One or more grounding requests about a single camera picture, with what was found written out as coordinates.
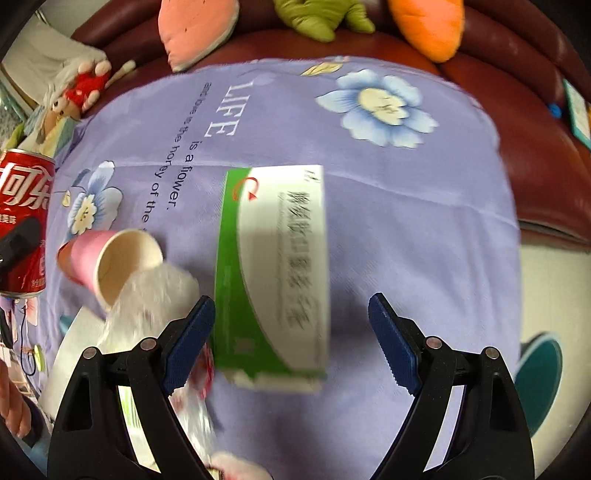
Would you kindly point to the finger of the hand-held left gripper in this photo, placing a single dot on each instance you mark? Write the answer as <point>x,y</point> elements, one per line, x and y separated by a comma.
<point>18,240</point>

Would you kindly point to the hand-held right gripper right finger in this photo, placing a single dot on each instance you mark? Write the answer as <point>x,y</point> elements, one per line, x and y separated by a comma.
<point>392,341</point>

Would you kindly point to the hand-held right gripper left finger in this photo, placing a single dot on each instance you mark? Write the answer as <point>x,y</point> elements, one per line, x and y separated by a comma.
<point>191,341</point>

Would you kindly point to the red cola can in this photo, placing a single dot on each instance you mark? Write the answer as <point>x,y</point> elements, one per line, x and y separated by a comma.
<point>27,184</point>

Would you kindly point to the clear plastic bag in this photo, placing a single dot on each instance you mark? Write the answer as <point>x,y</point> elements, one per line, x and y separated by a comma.
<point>157,295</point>

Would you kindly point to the pink paper cup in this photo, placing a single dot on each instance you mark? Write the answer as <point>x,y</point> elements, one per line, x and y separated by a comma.
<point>83,258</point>

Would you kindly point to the green and white medicine box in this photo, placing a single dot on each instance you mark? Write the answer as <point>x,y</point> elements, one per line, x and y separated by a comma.
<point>272,277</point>

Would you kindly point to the teal trash bin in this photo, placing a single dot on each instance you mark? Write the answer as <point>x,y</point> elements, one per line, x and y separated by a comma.
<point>542,383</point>

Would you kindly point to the person's left hand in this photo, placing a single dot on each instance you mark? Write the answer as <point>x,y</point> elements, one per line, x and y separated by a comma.
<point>11,397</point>

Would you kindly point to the yellow picture book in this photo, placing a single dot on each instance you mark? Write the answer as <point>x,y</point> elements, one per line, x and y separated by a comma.
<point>41,131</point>

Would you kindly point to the small yellow green disc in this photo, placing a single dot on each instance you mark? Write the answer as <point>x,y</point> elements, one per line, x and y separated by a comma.
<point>38,356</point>

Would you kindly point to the purple floral blanket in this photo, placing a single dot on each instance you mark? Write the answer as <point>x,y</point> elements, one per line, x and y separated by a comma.
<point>392,207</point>

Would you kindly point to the red plush doll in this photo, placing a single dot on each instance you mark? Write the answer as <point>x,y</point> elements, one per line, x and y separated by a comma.
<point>87,87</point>

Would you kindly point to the white cloth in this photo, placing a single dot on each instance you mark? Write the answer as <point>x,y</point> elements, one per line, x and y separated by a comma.
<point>51,50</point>

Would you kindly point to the dark red leather sofa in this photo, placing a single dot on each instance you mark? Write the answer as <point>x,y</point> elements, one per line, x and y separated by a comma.
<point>508,115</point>

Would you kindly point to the pink carrot plush pillow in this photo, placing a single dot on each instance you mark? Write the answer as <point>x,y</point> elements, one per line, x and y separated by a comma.
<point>194,32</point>

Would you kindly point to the small blue toy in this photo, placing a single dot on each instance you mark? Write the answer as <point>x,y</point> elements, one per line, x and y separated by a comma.
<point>554,110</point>

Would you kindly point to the teal bordered picture book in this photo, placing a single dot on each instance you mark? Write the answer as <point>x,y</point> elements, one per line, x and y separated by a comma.
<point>577,110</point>

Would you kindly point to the orange plush pillow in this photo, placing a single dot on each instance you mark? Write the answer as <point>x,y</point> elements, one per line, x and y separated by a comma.
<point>429,27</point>

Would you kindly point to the green plush pillow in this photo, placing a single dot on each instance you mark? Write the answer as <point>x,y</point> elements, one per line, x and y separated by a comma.
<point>314,18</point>

